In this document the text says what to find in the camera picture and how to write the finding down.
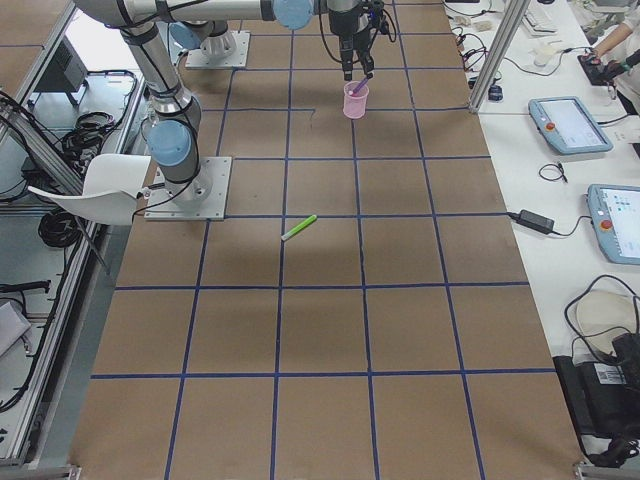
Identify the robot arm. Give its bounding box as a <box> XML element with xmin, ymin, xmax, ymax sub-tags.
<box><xmin>75</xmin><ymin>1</ymin><xmax>335</xmax><ymax>203</ymax></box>
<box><xmin>170</xmin><ymin>1</ymin><xmax>388</xmax><ymax>81</ymax></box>

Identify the aluminium frame post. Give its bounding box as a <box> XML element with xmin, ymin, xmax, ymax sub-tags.
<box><xmin>468</xmin><ymin>0</ymin><xmax>529</xmax><ymax>114</ymax></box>

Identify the purple marker pen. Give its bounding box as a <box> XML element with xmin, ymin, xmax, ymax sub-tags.
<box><xmin>349</xmin><ymin>77</ymin><xmax>369</xmax><ymax>96</ymax></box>

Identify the green marker pen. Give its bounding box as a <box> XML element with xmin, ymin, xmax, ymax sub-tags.
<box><xmin>281</xmin><ymin>215</ymin><xmax>317</xmax><ymax>242</ymax></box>

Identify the lower teach pendant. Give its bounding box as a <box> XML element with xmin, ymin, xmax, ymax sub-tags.
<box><xmin>586</xmin><ymin>184</ymin><xmax>639</xmax><ymax>265</ymax></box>

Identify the small black cable loop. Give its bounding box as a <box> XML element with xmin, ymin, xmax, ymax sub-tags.
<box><xmin>538</xmin><ymin>161</ymin><xmax>568</xmax><ymax>184</ymax></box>

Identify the black power adapter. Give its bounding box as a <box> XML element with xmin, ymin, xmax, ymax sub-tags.
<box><xmin>507</xmin><ymin>209</ymin><xmax>554</xmax><ymax>235</ymax></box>

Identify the upper teach pendant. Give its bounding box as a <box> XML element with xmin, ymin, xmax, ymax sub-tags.
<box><xmin>528</xmin><ymin>96</ymin><xmax>613</xmax><ymax>155</ymax></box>

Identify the pink mesh cup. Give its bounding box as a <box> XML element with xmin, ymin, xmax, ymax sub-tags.
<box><xmin>343</xmin><ymin>81</ymin><xmax>369</xmax><ymax>120</ymax></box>

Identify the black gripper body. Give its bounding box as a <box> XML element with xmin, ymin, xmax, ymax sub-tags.
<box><xmin>327</xmin><ymin>0</ymin><xmax>371</xmax><ymax>50</ymax></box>

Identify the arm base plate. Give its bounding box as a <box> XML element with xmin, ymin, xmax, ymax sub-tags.
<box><xmin>185</xmin><ymin>30</ymin><xmax>251</xmax><ymax>70</ymax></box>
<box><xmin>143</xmin><ymin>157</ymin><xmax>232</xmax><ymax>221</ymax></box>

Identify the round white disc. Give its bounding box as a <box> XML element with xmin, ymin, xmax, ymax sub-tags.
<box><xmin>575</xmin><ymin>290</ymin><xmax>636</xmax><ymax>355</ymax></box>

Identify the black device with label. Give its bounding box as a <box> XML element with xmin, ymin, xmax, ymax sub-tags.
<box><xmin>553</xmin><ymin>333</ymin><xmax>639</xmax><ymax>468</ymax></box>

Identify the teach pendant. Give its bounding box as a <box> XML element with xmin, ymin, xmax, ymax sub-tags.
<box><xmin>586</xmin><ymin>184</ymin><xmax>639</xmax><ymax>265</ymax></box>
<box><xmin>528</xmin><ymin>96</ymin><xmax>613</xmax><ymax>155</ymax></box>

